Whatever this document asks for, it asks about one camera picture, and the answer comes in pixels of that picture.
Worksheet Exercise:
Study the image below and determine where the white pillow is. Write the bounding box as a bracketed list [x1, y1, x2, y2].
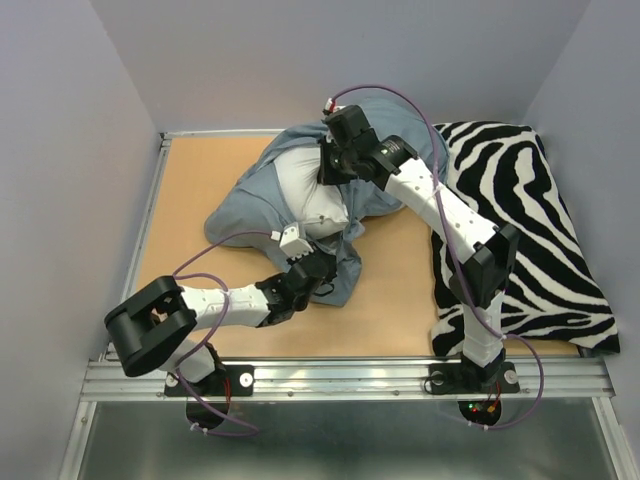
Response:
[274, 146, 349, 239]

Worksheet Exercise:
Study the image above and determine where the blue grey pillowcase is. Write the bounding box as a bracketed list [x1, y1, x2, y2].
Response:
[203, 96, 451, 308]

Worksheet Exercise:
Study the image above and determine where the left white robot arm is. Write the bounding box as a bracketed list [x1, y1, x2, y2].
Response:
[104, 249, 337, 396]

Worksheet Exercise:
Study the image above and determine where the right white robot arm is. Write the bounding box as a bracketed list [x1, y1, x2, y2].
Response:
[318, 100, 519, 392]

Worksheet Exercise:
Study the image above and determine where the zebra print pillow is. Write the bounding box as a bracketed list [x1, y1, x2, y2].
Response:
[436, 121, 621, 354]

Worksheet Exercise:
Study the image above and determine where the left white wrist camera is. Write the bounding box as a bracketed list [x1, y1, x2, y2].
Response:
[270, 222, 314, 261]

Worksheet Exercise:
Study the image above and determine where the aluminium mounting rail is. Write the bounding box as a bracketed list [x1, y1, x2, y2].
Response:
[80, 356, 615, 403]

